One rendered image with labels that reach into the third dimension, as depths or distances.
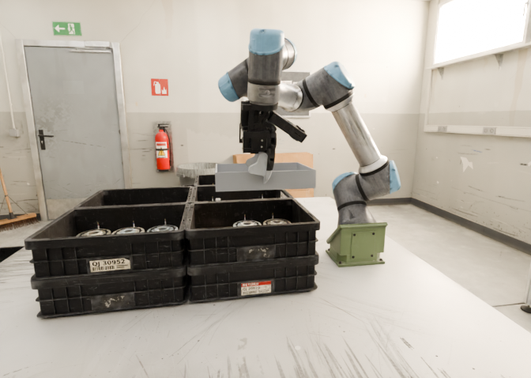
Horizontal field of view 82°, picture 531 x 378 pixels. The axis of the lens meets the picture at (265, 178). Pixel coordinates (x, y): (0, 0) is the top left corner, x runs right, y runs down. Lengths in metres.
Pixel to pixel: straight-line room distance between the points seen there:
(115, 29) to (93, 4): 0.34
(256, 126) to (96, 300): 0.65
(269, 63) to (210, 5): 3.60
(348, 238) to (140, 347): 0.74
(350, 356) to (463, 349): 0.27
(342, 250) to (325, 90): 0.57
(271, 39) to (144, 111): 3.53
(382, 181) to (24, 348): 1.15
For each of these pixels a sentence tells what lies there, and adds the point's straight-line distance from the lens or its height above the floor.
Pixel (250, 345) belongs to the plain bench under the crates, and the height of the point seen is 0.70.
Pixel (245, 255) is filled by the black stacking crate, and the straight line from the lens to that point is 0.93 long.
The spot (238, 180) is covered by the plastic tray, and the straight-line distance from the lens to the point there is 0.81.
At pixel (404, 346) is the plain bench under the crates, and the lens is 0.90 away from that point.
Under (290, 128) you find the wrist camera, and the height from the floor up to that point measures 1.21.
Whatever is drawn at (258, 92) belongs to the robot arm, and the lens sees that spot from 0.70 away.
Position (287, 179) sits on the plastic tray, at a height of 1.08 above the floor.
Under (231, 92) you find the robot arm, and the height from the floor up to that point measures 1.30.
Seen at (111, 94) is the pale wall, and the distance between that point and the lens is 4.22.
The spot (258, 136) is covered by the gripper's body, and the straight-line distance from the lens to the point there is 0.73.
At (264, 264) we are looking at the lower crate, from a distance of 0.94.
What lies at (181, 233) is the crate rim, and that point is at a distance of 0.89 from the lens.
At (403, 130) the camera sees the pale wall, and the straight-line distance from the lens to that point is 4.83.
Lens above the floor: 1.23
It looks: 11 degrees down
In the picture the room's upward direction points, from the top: straight up
